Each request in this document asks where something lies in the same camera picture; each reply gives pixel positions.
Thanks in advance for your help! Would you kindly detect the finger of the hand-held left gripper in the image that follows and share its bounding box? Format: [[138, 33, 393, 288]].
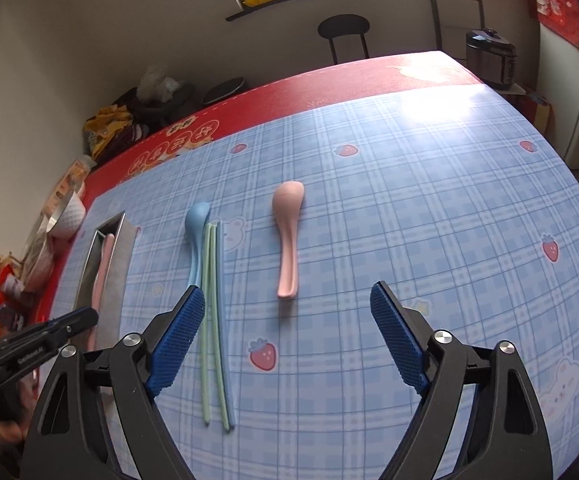
[[0, 308, 101, 376]]

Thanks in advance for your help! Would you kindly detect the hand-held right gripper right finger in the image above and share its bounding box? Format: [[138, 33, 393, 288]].
[[371, 281, 555, 480]]

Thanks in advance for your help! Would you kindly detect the pink spoon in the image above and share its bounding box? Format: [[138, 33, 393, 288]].
[[272, 181, 307, 301]]

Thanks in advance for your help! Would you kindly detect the black rice cooker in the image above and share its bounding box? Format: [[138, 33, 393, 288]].
[[465, 27, 518, 92]]

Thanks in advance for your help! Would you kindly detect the dark window sill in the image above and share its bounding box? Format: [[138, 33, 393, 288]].
[[226, 0, 504, 22]]

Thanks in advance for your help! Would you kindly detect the bowl covered with plastic bag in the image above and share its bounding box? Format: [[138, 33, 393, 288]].
[[20, 215, 70, 294]]

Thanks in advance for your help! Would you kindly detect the orange cardboard box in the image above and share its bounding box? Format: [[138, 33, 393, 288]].
[[519, 92, 555, 137]]

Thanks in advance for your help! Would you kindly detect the maroon cloth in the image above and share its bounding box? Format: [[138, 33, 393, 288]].
[[114, 122, 151, 149]]

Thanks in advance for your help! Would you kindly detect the red printed tablecloth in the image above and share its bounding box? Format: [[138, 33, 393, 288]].
[[0, 50, 486, 338]]

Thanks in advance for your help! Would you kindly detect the white plastic bag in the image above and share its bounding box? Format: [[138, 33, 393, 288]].
[[137, 66, 183, 106]]

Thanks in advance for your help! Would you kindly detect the black round chair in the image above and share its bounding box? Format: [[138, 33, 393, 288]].
[[318, 14, 372, 65]]

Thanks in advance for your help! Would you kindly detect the black metal frame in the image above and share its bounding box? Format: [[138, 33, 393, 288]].
[[429, 0, 485, 59]]

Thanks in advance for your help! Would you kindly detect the yellow printed cloth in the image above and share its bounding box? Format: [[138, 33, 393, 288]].
[[84, 105, 136, 159]]

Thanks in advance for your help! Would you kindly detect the white bowl with soup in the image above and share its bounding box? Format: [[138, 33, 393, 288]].
[[47, 191, 87, 239]]

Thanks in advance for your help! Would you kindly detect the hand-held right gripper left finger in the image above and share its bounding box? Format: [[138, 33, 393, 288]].
[[20, 285, 206, 480]]

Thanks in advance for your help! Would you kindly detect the blue spoon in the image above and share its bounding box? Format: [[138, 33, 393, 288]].
[[184, 202, 212, 289]]

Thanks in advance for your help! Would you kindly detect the green chopstick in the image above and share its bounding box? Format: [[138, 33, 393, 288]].
[[200, 225, 216, 427], [208, 222, 232, 431]]

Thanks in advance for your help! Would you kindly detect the blue plaid table mat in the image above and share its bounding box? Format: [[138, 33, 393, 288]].
[[44, 77, 579, 480]]

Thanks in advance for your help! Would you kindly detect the metal utensil tray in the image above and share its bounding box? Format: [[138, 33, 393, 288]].
[[72, 212, 138, 463]]

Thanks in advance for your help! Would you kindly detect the black air fryer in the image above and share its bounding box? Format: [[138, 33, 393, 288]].
[[204, 77, 248, 107]]

